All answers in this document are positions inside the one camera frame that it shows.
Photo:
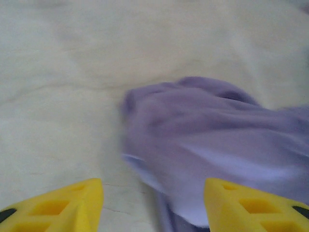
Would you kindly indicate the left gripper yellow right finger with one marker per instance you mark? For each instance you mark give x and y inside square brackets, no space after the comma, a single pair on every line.
[227,210]

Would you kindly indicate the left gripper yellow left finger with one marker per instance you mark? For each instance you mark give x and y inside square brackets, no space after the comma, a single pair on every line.
[72,207]

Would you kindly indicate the purple t-shirt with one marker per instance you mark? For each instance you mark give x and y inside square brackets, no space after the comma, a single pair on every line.
[205,135]

